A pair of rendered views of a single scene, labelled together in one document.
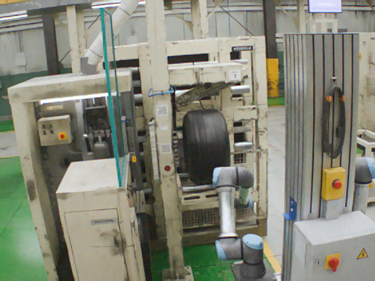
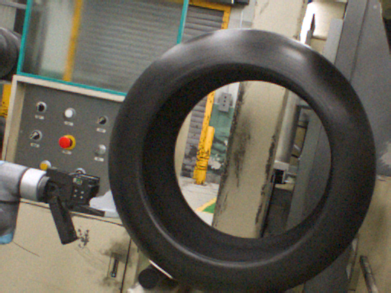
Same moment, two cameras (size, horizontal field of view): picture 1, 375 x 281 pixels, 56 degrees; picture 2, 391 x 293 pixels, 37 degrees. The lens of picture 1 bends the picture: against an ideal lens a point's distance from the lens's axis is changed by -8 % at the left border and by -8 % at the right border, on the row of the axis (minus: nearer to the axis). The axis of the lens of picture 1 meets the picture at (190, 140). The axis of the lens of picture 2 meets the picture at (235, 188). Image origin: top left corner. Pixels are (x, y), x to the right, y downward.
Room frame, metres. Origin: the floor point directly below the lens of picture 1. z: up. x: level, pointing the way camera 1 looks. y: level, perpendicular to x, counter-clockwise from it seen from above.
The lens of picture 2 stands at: (3.19, -1.42, 1.29)
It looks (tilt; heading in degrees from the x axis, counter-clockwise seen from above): 7 degrees down; 103
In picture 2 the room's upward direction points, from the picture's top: 11 degrees clockwise
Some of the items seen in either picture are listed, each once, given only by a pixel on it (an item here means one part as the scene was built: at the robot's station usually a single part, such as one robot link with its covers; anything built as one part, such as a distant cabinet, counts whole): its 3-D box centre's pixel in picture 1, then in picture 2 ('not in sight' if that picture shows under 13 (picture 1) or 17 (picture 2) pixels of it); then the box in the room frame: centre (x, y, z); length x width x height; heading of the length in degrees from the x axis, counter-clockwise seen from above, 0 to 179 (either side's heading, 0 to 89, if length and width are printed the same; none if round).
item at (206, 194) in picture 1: (203, 194); (163, 286); (2.74, -0.07, 0.84); 0.36 x 0.09 x 0.06; 96
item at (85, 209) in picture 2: not in sight; (88, 208); (2.57, -0.20, 1.01); 0.09 x 0.05 x 0.02; 6
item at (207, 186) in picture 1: (203, 186); (168, 262); (2.74, -0.08, 0.90); 0.35 x 0.05 x 0.05; 96
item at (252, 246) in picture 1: (252, 247); not in sight; (1.83, -0.30, 0.88); 0.13 x 0.12 x 0.14; 87
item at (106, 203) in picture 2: not in sight; (109, 204); (2.61, -0.19, 1.03); 0.09 x 0.03 x 0.06; 6
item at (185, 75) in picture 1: (203, 74); not in sight; (3.19, -0.15, 1.71); 0.61 x 0.25 x 0.15; 96
